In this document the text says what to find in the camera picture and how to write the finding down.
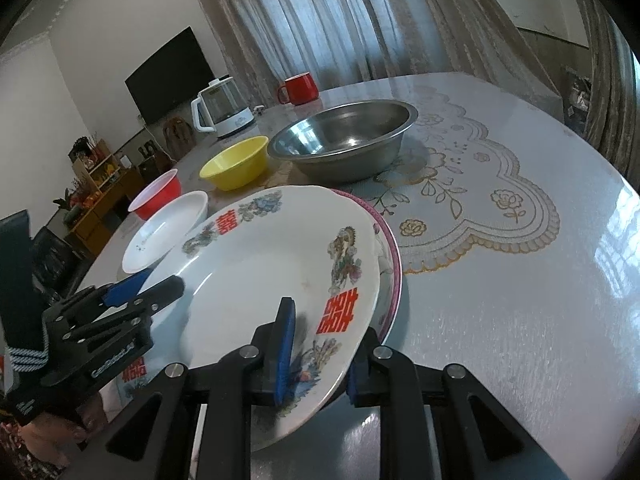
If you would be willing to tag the white floral plate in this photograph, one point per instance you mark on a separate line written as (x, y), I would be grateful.
(160, 230)

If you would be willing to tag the carved wooden chair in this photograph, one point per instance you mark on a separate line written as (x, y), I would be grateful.
(177, 137)

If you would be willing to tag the person's left hand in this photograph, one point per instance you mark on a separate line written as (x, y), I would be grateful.
(60, 427)

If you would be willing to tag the black leather chair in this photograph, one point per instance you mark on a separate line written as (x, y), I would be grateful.
(57, 260)

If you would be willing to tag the black television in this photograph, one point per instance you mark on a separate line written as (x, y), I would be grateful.
(167, 77)

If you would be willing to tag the stainless steel basin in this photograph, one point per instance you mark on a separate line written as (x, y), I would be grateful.
(340, 130)

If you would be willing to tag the gold floral lace table mat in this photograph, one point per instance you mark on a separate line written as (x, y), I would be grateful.
(475, 200)

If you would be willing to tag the wooden cabinet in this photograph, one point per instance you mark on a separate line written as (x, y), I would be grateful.
(100, 195)

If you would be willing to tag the pink rimmed plate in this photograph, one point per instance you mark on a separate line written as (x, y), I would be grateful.
(391, 270)

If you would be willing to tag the yellow plastic bowl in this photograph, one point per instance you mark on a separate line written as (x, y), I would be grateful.
(235, 165)

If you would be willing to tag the large dragon print plate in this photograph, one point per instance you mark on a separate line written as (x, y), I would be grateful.
(240, 280)

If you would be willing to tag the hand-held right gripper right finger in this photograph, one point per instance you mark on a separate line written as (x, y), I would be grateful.
(354, 382)

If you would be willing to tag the red mug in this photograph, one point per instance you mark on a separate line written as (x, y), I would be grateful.
(300, 91)

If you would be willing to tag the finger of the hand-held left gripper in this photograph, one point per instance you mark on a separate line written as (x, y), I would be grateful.
(125, 291)
(165, 290)

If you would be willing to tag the white glass electric kettle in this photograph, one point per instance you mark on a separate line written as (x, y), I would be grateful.
(225, 107)

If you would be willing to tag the beige curtain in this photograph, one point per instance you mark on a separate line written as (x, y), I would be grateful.
(350, 20)

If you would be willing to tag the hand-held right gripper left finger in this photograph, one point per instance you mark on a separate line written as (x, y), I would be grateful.
(281, 355)

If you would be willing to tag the red plastic bowl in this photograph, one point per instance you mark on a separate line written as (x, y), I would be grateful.
(165, 195)

